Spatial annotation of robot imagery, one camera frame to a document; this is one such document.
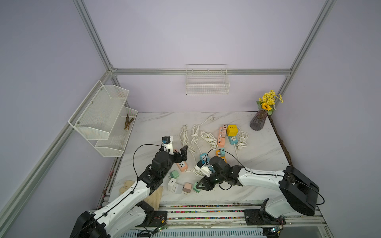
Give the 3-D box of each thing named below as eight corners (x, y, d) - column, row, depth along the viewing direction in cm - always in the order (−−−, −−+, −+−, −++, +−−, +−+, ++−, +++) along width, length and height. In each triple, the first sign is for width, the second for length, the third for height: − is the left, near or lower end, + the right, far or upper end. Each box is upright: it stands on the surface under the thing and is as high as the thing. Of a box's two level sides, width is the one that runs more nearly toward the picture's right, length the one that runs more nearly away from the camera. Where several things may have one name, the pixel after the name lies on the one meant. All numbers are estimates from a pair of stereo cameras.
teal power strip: (229, 145, 104) (230, 143, 102) (228, 138, 108) (228, 136, 106) (237, 145, 104) (238, 143, 102) (236, 138, 108) (237, 136, 106)
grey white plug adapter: (172, 194, 82) (171, 191, 78) (173, 186, 85) (172, 183, 81) (183, 194, 82) (182, 191, 78) (183, 186, 85) (182, 183, 81)
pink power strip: (216, 146, 103) (217, 140, 98) (219, 129, 113) (220, 123, 108) (223, 147, 102) (225, 142, 97) (225, 130, 112) (227, 124, 107)
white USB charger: (167, 190, 84) (166, 187, 80) (172, 180, 88) (171, 176, 83) (172, 192, 83) (170, 189, 79) (177, 182, 87) (176, 178, 83)
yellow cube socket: (226, 138, 107) (228, 131, 101) (225, 132, 111) (227, 125, 104) (236, 138, 107) (238, 131, 101) (234, 132, 111) (237, 125, 104)
